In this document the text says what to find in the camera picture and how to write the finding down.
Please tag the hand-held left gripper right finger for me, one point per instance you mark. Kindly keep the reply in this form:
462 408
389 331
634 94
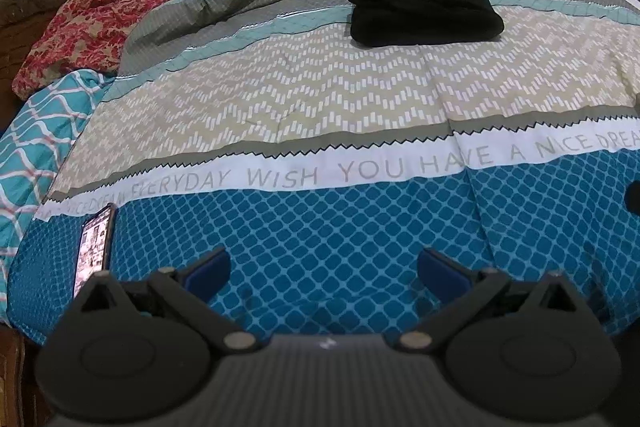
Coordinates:
440 270

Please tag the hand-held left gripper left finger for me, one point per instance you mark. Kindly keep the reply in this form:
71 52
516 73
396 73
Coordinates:
209 270

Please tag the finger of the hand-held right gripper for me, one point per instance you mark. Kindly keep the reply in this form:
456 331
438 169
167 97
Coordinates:
634 197

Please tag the black pants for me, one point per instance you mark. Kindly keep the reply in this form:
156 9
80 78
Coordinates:
420 9

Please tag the smartphone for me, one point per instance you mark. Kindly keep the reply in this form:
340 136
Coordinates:
94 247

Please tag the patterned printed blanket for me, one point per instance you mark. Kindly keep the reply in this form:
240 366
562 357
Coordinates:
325 127

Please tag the teal lattice pillow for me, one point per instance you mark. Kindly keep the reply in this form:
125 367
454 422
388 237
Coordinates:
40 147

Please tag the red floral cloth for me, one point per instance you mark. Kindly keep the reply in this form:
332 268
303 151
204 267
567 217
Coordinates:
100 12

